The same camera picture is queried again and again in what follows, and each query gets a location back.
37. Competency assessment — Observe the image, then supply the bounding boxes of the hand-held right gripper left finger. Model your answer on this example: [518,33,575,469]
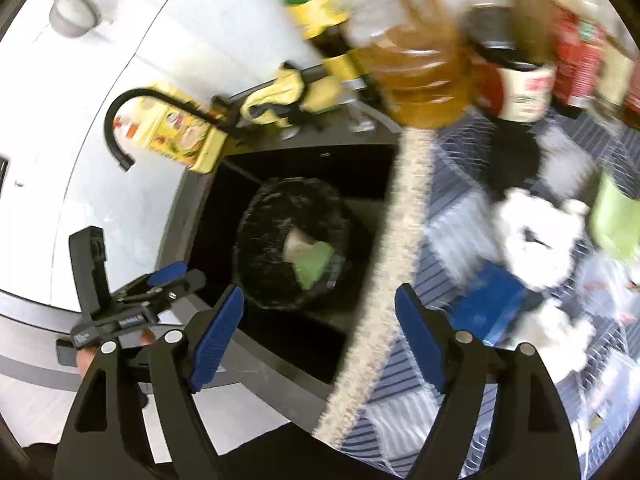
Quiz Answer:
[52,282,246,480]

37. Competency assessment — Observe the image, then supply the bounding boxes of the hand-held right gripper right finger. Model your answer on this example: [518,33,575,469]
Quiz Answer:
[394,282,583,480]

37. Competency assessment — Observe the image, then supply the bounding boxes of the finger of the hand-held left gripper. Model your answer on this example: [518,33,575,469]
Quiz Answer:
[117,261,188,306]
[157,269,208,311]

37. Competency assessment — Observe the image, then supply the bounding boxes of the black pan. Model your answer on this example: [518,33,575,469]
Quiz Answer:
[236,177,351,311]

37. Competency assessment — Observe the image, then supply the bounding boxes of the blue packet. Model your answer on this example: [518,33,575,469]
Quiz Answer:
[452,260,546,346]

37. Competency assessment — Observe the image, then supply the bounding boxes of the beige paper piece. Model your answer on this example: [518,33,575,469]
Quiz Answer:
[282,227,316,263]

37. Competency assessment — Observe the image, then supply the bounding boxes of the green sponge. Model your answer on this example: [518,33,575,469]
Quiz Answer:
[292,240,333,291]

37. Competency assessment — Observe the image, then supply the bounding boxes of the yellow printed box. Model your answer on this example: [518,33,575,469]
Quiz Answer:
[114,82,228,176]

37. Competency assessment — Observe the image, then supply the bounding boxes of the blue white patterned tablecloth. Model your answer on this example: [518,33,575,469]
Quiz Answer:
[312,100,640,466]

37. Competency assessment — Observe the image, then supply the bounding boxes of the black kitchen sink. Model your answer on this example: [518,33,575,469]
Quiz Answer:
[187,142,401,386]

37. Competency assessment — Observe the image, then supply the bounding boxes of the yellow cloth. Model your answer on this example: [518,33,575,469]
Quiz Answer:
[239,62,313,128]

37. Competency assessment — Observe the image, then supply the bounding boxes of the amber oil bottle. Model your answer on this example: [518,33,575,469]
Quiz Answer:
[345,0,476,128]

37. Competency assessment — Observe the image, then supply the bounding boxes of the white label soy sauce bottle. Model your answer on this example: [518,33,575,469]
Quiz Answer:
[462,0,558,123]

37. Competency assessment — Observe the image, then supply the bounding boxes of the red label dark bottle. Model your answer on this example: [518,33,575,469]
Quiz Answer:
[550,5,621,111]

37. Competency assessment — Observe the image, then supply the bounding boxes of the grey wall holder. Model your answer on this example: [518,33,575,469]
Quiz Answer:
[49,0,113,38]

